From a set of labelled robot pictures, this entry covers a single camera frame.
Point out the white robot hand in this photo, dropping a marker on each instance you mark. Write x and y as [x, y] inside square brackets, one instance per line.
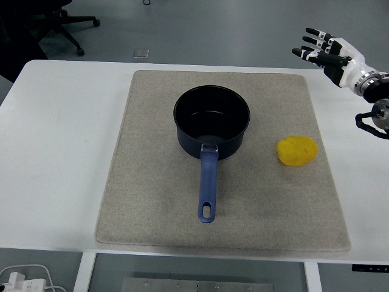
[349, 71]

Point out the black table control panel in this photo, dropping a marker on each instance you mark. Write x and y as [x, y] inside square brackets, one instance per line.
[370, 268]

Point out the silver floor socket plate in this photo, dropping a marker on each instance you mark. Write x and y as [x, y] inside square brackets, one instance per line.
[141, 53]

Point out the white table leg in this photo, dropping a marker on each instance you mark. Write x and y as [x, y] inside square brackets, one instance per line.
[83, 273]
[313, 278]

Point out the beige felt mat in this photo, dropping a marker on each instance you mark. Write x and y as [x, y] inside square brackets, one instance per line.
[152, 182]

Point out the grey metal plate with screws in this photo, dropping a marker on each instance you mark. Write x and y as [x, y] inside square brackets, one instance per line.
[197, 286]

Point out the black office chair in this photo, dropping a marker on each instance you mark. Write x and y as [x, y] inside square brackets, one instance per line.
[65, 25]

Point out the person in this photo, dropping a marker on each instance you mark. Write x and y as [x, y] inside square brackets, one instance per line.
[15, 36]

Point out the white power strip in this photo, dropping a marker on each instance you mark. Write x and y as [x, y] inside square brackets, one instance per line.
[18, 283]

